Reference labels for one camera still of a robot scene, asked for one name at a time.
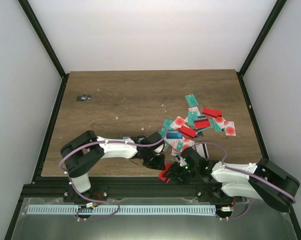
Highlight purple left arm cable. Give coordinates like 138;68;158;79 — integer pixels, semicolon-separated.
59;126;169;201

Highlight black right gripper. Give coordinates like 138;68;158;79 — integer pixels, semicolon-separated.
163;161;199;185

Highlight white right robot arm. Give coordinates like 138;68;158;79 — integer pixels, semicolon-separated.
163;147;300;213

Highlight black VIP card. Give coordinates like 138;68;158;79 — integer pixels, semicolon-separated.
76;94;92;102

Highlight teal card far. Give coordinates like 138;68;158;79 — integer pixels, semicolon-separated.
185;94;199;107

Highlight black right frame post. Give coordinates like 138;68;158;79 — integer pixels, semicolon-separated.
236;0;288;77

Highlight white card black stripe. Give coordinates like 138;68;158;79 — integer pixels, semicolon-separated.
195;143;209;159

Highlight light blue slotted cable duct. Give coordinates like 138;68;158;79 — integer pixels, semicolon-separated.
26;204;216;216

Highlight red card black stripe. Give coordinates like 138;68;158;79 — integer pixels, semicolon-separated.
158;163;171;183

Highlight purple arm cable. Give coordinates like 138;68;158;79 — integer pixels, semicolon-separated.
59;126;169;201
194;141;297;205

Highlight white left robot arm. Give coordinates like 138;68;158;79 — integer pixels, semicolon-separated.
60;130;168;202

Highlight white card red circle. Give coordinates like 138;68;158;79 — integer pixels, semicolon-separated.
171;138;195;156

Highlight red card far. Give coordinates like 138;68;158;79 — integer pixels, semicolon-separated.
202;107;222;119

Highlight black left frame post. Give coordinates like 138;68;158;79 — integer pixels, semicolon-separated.
17;0;67;78

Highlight teal card left pile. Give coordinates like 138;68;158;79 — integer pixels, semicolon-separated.
163;119;174;130

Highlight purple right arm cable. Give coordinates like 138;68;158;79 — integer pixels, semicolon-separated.
194;141;297;205

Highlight black frame post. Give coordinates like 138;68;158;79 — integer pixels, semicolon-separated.
17;0;67;78
236;0;288;77

